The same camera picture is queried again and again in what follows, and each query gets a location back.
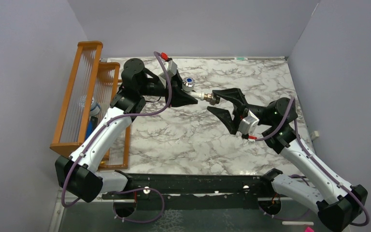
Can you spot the pink paper scrap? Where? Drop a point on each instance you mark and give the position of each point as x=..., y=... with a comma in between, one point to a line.
x=309, y=229

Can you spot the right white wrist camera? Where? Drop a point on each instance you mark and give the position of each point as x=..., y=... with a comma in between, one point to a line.
x=248, y=124

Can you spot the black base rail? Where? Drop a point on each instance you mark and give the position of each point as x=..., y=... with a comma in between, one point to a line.
x=196, y=192

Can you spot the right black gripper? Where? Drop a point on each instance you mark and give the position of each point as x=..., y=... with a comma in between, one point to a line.
x=235, y=95

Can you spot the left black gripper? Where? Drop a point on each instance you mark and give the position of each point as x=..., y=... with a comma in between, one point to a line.
x=179, y=97

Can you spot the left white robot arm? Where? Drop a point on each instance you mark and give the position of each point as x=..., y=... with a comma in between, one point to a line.
x=77, y=172

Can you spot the orange wooden dish rack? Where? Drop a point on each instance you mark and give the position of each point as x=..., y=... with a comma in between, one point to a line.
x=89, y=76

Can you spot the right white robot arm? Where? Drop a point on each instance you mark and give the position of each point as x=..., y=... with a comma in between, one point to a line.
x=336, y=201

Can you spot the white plastic water faucet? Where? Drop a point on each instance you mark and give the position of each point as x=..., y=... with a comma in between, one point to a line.
x=188, y=86

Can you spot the white chalk stick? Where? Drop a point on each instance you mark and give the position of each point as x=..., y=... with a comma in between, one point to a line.
x=297, y=223

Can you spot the silver hex nut fitting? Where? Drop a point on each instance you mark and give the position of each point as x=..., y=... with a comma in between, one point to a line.
x=211, y=98

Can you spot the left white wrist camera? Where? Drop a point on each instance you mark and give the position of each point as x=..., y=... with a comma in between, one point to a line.
x=171, y=70

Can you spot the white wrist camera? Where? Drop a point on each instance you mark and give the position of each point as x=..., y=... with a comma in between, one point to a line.
x=248, y=124
x=171, y=70

